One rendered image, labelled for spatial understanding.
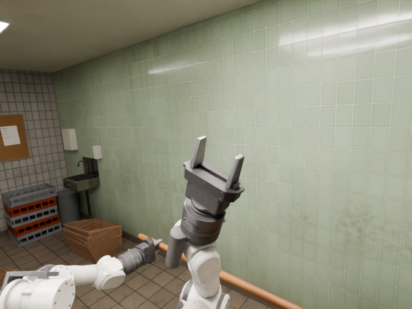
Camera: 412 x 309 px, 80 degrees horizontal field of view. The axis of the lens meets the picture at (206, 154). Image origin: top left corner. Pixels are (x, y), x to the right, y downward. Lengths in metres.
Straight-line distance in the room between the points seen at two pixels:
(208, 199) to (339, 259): 1.81
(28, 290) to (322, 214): 1.84
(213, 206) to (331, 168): 1.55
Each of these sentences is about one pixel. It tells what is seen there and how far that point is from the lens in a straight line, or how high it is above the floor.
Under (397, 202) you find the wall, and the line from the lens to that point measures 1.97.
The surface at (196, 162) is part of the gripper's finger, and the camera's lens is 0.47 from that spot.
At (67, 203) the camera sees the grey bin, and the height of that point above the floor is 0.40.
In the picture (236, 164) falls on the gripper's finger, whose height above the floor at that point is 1.72.
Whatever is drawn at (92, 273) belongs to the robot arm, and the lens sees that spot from 1.06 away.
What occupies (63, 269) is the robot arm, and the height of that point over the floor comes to 1.34.
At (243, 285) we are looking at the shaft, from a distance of 0.99.
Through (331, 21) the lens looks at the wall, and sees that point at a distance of 1.98.
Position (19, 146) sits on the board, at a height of 1.39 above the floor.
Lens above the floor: 1.81
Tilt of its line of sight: 10 degrees down
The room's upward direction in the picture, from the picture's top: 3 degrees counter-clockwise
